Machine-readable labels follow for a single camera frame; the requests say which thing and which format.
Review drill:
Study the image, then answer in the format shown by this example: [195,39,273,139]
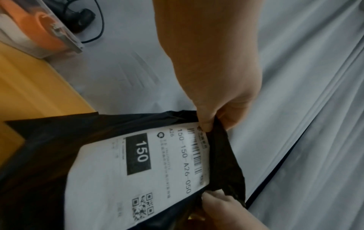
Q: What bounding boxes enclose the light grey cloth sheet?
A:
[47,0,364,230]

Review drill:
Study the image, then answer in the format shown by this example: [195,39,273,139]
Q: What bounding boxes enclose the clear plastic storage box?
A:
[0,0,85,60]

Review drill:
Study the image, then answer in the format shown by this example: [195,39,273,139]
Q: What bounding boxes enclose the person's right forearm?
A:
[152,0,260,72]

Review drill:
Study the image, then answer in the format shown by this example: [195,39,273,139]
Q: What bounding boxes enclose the black cable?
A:
[60,0,105,44]

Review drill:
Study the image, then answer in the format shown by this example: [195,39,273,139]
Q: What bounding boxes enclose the person's left hand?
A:
[186,190,275,230]

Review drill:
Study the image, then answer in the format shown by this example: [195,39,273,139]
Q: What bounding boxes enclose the black plug adapter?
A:
[66,8,96,34]

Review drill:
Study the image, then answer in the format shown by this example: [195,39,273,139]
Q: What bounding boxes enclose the person's right hand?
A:
[170,67,263,133]

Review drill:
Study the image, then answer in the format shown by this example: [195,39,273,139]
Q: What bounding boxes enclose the black mailing bag white label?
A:
[0,110,247,230]

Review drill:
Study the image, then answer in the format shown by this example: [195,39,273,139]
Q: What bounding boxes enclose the white tape roll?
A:
[0,13,36,53]

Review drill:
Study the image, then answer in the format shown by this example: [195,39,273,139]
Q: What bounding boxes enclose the orange tape roll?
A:
[6,0,68,53]

